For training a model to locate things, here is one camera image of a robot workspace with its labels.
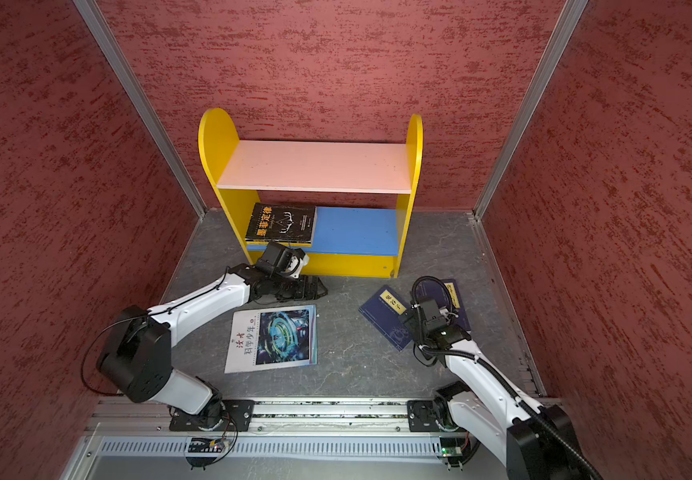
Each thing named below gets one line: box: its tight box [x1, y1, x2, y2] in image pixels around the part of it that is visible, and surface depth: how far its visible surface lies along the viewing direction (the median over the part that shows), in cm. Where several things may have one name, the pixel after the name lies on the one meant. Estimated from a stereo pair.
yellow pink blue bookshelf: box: [199, 108, 423, 197], surface depth 76 cm
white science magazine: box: [224, 304, 318, 374], surface depth 89 cm
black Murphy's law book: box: [245, 202, 316, 243], surface depth 96 cm
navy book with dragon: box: [358, 284, 413, 352], surface depth 94 cm
